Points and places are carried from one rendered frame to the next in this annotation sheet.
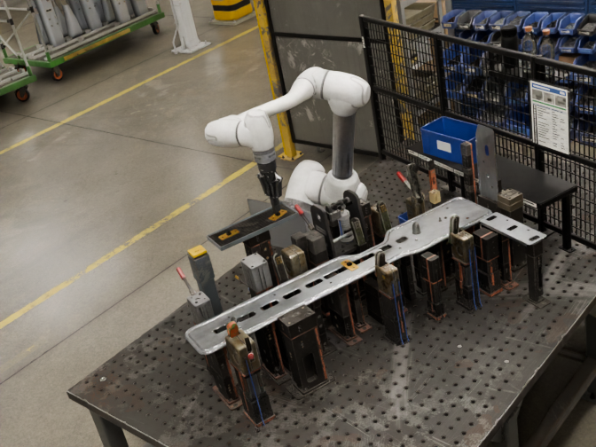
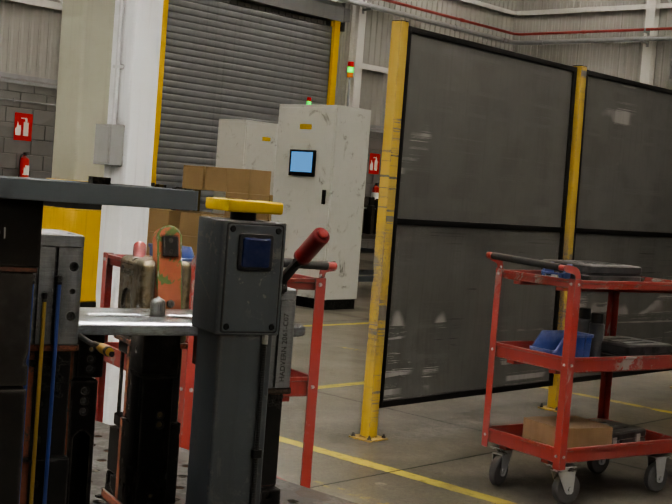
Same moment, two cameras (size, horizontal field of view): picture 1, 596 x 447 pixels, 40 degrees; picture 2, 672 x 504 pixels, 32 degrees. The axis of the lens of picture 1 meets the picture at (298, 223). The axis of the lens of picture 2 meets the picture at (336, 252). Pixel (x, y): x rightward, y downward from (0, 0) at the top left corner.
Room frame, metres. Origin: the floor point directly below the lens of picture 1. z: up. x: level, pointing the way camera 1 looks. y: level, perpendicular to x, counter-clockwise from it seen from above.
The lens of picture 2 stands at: (4.07, 0.45, 1.18)
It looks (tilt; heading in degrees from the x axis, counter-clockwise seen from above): 3 degrees down; 177
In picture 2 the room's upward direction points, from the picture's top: 4 degrees clockwise
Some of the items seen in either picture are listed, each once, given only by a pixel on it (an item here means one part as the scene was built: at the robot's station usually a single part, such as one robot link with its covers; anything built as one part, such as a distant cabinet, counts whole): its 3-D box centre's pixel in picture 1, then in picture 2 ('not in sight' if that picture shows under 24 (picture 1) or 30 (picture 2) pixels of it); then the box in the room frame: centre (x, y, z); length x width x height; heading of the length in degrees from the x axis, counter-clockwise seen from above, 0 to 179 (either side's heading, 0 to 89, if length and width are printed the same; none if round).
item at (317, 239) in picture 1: (321, 272); not in sight; (2.96, -0.05, 0.89); 0.13 x 0.11 x 0.38; 26
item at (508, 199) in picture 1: (512, 230); not in sight; (3.00, -0.89, 0.88); 0.08 x 0.08 x 0.36; 26
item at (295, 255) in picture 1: (301, 289); not in sight; (2.87, 0.04, 0.89); 0.13 x 0.11 x 0.38; 26
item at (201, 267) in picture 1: (210, 299); (227, 437); (2.89, 0.42, 0.92); 0.08 x 0.08 x 0.44; 26
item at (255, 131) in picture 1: (255, 129); not in sight; (3.05, 0.09, 1.55); 0.13 x 0.11 x 0.16; 62
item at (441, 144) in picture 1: (455, 140); not in sight; (3.54, -0.81, 1.10); 0.30 x 0.17 x 0.13; 32
